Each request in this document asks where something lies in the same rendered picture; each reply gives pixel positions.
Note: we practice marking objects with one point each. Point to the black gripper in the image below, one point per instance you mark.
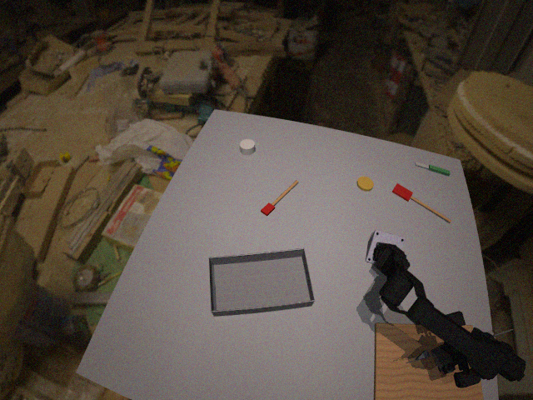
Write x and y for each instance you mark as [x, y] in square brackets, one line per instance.
[467, 377]

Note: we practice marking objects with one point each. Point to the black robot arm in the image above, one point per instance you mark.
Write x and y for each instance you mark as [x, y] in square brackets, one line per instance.
[485, 355]

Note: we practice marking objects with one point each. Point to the grey cylinder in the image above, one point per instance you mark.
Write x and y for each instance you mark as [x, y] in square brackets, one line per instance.
[247, 147]

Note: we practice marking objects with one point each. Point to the yellow flat round disc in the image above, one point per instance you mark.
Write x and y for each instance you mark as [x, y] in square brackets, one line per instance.
[365, 183]

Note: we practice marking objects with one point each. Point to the red spatula with wooden handle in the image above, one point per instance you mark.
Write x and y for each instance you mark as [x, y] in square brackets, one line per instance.
[407, 195]

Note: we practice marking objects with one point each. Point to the wooden board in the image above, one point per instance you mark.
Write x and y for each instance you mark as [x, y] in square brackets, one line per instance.
[398, 378]

